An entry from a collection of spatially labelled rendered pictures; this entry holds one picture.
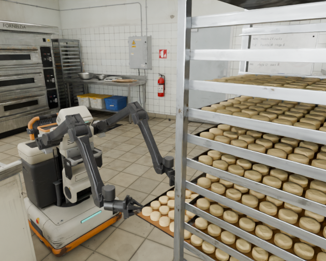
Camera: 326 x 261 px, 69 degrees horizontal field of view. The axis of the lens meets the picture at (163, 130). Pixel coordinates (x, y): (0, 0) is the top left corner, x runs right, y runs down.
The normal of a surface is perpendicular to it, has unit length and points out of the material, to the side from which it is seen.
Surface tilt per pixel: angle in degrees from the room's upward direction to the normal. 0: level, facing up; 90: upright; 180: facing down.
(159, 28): 90
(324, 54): 90
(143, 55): 90
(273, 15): 90
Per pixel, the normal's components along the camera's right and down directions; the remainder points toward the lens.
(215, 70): -0.44, 0.28
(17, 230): 0.87, 0.15
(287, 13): -0.66, 0.23
